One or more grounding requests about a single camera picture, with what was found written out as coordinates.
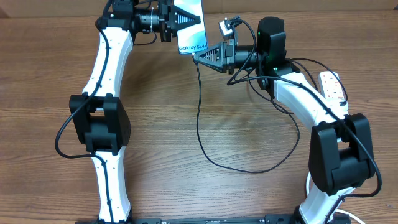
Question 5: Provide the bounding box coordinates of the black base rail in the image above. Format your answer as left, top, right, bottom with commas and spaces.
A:
74, 213, 352, 224

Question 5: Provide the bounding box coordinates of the black USB charging cable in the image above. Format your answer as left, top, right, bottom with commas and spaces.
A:
192, 57, 349, 174

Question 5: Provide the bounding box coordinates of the white power strip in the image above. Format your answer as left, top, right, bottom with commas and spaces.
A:
318, 71, 349, 111

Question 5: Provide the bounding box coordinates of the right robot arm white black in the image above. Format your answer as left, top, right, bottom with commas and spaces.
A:
193, 17, 381, 223

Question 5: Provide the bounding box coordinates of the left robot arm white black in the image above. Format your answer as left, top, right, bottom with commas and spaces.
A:
68, 1, 206, 223

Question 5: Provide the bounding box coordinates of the white power strip cord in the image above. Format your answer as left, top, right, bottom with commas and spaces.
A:
305, 172, 366, 224

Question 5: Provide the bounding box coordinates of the Samsung Galaxy smartphone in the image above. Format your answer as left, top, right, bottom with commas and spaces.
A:
174, 0, 207, 54

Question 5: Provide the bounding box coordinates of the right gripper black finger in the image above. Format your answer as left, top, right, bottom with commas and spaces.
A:
198, 61, 224, 73
193, 42, 224, 62

